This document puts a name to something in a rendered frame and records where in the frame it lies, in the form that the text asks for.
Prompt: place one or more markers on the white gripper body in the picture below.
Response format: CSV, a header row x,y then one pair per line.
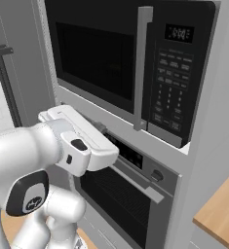
x,y
86,137

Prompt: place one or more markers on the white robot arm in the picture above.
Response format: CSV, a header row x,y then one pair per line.
x,y
25,152

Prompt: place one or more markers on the black microwave door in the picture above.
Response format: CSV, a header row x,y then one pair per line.
x,y
96,61

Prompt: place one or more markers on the oven door with dark glass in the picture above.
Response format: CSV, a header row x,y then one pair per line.
x,y
119,201

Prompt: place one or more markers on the microwave start button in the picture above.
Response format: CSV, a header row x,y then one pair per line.
x,y
176,125

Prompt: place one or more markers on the black microwave oven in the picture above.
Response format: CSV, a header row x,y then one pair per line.
x,y
171,81

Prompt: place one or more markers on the grey tall door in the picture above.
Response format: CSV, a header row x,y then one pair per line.
x,y
26,64

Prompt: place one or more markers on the dark round oven knob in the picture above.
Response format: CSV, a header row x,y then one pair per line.
x,y
157,175

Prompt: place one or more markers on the steel built-in oven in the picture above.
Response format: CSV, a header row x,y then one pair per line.
x,y
142,194

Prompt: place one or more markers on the grey drawer front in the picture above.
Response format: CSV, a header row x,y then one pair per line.
x,y
98,233

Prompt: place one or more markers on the grey tall appliance cabinet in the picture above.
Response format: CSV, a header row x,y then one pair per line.
x,y
213,123

